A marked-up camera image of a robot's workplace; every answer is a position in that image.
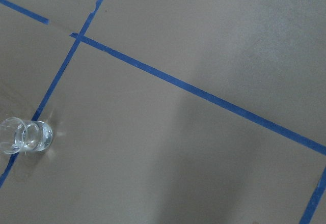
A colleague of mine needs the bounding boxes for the clear glass cup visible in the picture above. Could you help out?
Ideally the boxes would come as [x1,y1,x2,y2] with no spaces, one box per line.
[1,117,53,155]

